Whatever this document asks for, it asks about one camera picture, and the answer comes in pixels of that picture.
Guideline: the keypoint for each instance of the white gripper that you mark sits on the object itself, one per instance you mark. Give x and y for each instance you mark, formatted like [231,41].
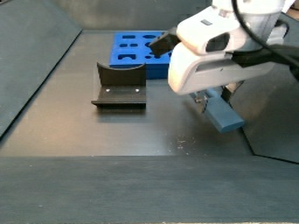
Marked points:
[216,54]

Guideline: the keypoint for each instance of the light blue square-circle object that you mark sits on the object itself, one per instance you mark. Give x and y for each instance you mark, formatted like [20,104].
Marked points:
[223,117]

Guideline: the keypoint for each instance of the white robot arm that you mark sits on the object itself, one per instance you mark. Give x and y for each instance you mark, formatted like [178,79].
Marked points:
[258,16]

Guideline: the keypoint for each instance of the black curved fixture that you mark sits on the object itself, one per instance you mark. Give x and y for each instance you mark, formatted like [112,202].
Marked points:
[122,87]

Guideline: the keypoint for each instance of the blue foam shape tray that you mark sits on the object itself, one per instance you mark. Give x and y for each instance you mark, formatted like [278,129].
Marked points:
[131,52]

